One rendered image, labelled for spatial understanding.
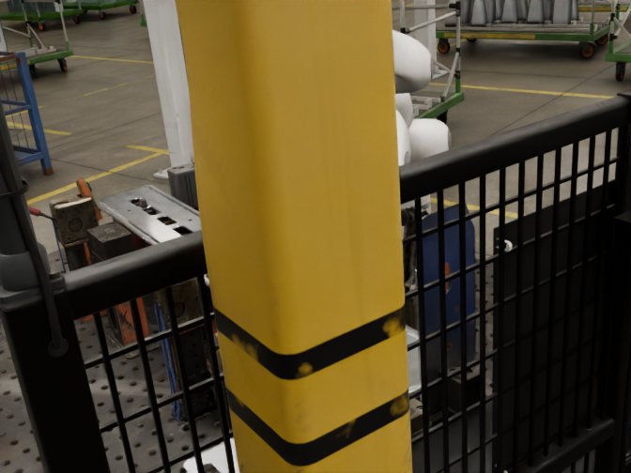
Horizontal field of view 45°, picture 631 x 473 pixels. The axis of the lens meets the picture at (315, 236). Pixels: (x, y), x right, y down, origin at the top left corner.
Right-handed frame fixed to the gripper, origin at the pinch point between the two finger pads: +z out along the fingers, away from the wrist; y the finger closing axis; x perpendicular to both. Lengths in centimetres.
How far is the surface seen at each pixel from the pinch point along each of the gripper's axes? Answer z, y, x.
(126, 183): 110, -105, -423
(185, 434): 40, 24, -34
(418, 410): 3.7, 10.9, 30.3
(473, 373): 1.8, 0.1, 30.9
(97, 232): 7, 19, -83
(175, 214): 10, -4, -86
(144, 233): 10, 8, -81
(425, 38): 71, -473, -501
